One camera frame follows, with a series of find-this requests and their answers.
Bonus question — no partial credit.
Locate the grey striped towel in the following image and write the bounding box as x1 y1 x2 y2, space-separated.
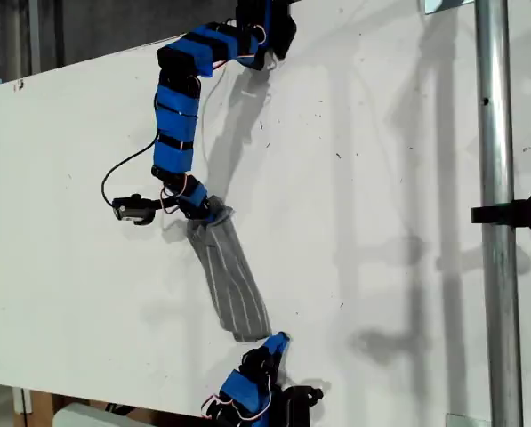
185 195 273 343

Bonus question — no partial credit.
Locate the white box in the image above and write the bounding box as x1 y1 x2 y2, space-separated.
52 402 149 427

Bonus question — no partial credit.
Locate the wooden table leg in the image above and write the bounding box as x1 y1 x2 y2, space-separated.
12 387 55 427

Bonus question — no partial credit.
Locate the black clamp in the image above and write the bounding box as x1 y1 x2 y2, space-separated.
471 189 531 235

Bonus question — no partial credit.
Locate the camera black stalk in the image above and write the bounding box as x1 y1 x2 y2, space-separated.
147 197 180 215
296 385 325 406

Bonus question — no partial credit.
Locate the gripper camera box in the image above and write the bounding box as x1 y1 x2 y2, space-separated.
112 193 157 226
282 393 313 427

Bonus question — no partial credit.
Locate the camera black cable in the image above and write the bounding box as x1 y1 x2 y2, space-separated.
101 135 159 208

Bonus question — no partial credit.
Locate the steel post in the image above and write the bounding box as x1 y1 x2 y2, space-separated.
474 0 525 427

